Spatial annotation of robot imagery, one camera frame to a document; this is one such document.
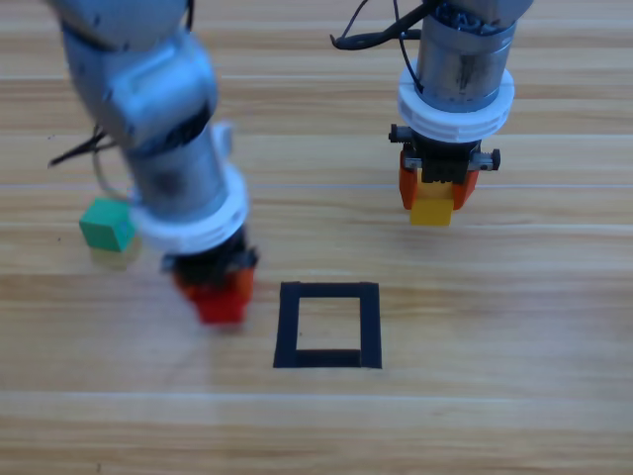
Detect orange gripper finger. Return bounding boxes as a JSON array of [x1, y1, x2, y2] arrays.
[[170, 274, 202, 311], [398, 150, 427, 212], [227, 265, 256, 318], [451, 169, 481, 214]]

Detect green cube block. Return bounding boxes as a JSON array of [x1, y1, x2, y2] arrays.
[[78, 197, 138, 253]]

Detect thin grey wire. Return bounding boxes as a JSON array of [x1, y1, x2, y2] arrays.
[[92, 147, 137, 205]]

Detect red cube block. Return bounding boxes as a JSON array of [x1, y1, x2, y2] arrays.
[[193, 285, 248, 327]]

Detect yellow cube block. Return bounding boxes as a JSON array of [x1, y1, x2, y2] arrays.
[[408, 177, 455, 228]]

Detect black tape square outline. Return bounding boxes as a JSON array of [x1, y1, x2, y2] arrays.
[[272, 280, 384, 371]]

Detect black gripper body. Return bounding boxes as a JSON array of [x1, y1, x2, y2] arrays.
[[160, 236, 261, 291], [389, 123, 501, 187]]

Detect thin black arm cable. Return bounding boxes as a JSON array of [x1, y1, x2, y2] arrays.
[[47, 123, 120, 169]]

